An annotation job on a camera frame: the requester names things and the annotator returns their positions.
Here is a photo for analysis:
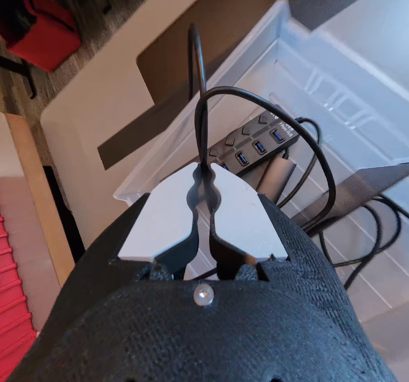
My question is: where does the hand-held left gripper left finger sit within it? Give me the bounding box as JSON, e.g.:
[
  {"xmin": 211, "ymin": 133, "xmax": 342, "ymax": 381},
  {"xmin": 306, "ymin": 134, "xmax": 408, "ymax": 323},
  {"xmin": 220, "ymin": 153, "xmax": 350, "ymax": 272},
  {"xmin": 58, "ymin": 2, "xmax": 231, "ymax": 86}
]
[{"xmin": 118, "ymin": 162, "xmax": 203, "ymax": 272}]

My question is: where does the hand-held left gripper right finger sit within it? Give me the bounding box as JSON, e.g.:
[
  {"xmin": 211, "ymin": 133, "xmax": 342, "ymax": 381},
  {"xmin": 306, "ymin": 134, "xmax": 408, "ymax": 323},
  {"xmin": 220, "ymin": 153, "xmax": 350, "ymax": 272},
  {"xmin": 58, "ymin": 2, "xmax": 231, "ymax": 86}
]
[{"xmin": 208, "ymin": 162, "xmax": 289, "ymax": 281}]

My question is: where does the black usb hub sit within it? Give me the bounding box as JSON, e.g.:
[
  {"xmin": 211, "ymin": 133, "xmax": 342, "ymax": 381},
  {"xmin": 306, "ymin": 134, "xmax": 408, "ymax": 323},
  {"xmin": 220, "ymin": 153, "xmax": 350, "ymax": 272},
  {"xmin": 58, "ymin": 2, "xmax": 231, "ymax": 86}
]
[{"xmin": 208, "ymin": 112, "xmax": 301, "ymax": 176}]

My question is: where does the black smooth usb cable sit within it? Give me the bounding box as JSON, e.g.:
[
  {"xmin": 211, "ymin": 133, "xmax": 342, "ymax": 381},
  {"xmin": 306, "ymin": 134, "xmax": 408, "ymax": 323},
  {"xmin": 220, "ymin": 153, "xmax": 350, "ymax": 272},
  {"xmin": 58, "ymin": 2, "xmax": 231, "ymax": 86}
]
[{"xmin": 187, "ymin": 22, "xmax": 337, "ymax": 278}]

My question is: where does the clear plastic bin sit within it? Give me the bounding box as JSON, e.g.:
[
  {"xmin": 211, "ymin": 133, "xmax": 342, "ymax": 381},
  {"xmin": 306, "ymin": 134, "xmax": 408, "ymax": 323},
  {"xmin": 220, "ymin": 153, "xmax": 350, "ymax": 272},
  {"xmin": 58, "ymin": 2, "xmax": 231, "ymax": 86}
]
[{"xmin": 113, "ymin": 0, "xmax": 409, "ymax": 325}]

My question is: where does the grey metal block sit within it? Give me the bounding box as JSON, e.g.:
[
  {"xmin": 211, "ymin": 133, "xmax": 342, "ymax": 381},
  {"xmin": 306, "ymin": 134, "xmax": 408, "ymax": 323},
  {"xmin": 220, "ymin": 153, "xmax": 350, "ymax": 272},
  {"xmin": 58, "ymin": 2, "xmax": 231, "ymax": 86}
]
[{"xmin": 256, "ymin": 160, "xmax": 297, "ymax": 194}]

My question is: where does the light wooden board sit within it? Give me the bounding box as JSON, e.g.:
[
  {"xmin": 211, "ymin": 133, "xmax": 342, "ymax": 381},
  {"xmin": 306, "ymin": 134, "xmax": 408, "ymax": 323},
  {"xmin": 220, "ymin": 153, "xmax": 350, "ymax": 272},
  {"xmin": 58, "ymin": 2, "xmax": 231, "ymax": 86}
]
[{"xmin": 6, "ymin": 114, "xmax": 75, "ymax": 288}]

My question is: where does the red plastic bin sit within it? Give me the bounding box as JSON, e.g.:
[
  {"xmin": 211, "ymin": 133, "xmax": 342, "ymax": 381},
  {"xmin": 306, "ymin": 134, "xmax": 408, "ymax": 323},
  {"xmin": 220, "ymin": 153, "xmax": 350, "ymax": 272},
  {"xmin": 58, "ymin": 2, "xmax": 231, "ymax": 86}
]
[{"xmin": 0, "ymin": 209, "xmax": 37, "ymax": 379}]

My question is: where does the black metal stand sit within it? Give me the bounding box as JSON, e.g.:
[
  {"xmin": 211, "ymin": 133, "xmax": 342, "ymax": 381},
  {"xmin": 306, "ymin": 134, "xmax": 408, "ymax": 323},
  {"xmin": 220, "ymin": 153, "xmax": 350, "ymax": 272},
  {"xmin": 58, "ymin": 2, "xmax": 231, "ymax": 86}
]
[{"xmin": 0, "ymin": 54, "xmax": 37, "ymax": 99}]

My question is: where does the red fabric bag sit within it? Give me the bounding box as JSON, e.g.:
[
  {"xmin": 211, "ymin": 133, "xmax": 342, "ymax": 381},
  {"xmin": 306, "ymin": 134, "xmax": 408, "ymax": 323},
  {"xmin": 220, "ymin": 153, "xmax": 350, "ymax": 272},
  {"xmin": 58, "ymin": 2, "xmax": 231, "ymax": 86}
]
[{"xmin": 6, "ymin": 0, "xmax": 82, "ymax": 72}]

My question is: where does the black cloth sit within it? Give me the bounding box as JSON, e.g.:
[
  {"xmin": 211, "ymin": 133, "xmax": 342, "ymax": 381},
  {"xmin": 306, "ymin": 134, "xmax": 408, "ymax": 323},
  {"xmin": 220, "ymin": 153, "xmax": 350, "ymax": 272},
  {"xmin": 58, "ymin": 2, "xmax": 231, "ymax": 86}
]
[{"xmin": 0, "ymin": 0, "xmax": 37, "ymax": 47}]

